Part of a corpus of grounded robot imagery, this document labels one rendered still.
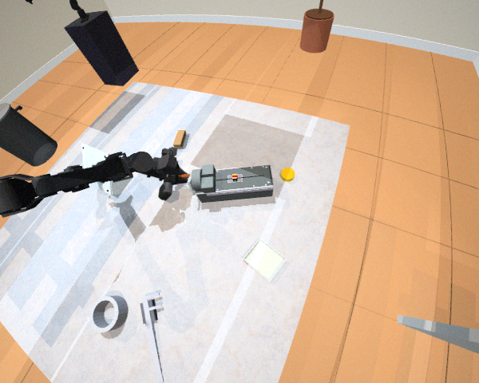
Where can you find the small tan block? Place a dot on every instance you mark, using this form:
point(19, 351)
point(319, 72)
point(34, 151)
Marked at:
point(179, 140)

